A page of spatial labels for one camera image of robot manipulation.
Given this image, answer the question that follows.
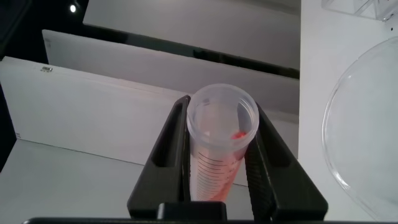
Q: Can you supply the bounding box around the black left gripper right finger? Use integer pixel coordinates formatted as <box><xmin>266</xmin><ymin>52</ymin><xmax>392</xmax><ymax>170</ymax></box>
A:
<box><xmin>244</xmin><ymin>102</ymin><xmax>329</xmax><ymax>222</ymax></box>

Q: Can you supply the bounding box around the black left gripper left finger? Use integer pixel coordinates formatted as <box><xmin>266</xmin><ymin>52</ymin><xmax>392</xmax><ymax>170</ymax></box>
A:
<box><xmin>126</xmin><ymin>95</ymin><xmax>192</xmax><ymax>219</ymax></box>

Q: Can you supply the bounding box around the test tube with red liquid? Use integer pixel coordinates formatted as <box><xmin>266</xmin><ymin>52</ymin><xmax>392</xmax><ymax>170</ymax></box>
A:
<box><xmin>186</xmin><ymin>83</ymin><xmax>260</xmax><ymax>202</ymax></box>

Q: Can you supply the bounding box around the clear plastic beaker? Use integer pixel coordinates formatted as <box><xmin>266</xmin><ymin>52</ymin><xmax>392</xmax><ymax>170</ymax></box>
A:
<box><xmin>322</xmin><ymin>36</ymin><xmax>398</xmax><ymax>222</ymax></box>

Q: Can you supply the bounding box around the clear acrylic test tube rack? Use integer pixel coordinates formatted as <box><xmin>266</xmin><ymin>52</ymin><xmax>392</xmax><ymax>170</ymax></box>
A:
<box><xmin>322</xmin><ymin>0</ymin><xmax>398</xmax><ymax>22</ymax></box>

